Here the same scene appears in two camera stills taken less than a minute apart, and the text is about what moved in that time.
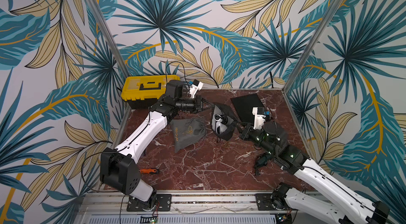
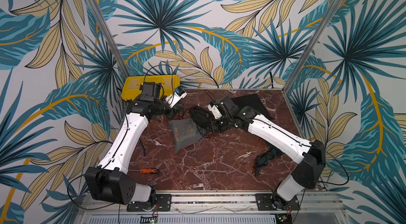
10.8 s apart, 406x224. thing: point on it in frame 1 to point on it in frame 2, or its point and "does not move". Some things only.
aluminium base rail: (218, 207) does not move
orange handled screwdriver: (149, 170) does not move
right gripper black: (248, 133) to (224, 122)
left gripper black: (199, 103) to (174, 110)
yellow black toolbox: (144, 91) does not move
